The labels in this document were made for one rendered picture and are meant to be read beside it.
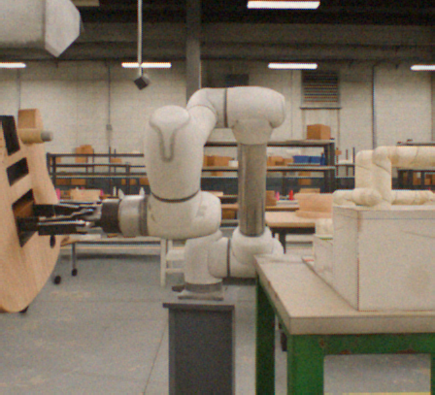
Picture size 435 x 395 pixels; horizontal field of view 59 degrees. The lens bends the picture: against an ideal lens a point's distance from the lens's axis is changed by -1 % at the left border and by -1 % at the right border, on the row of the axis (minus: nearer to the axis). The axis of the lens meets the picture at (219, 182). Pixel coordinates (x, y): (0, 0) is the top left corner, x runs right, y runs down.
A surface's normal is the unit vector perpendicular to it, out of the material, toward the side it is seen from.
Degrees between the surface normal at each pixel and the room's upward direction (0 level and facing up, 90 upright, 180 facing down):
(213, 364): 90
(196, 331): 90
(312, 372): 90
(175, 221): 120
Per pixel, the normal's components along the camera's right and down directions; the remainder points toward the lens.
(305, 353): 0.02, 0.00
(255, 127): -0.02, 0.54
